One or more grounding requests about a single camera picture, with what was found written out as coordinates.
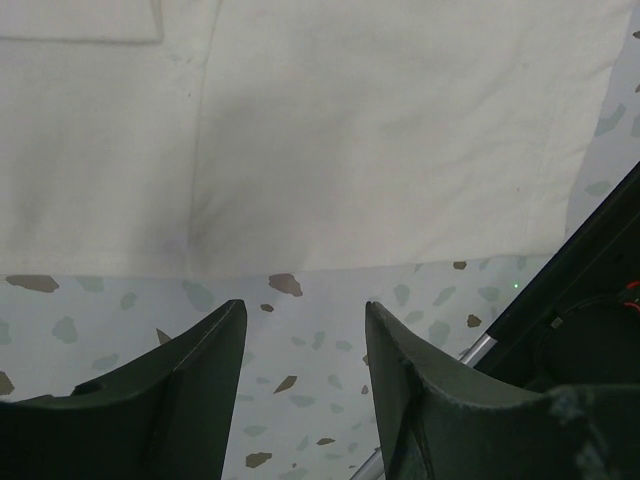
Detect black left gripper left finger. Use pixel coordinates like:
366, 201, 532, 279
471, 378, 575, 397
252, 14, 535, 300
1, 300, 247, 479

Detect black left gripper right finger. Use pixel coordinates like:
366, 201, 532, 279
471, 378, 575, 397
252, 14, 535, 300
365, 302, 639, 479

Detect white t shirt red print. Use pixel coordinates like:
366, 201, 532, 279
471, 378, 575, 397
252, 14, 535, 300
1, 1, 634, 279

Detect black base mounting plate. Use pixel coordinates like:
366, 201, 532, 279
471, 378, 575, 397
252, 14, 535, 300
475, 168, 639, 392

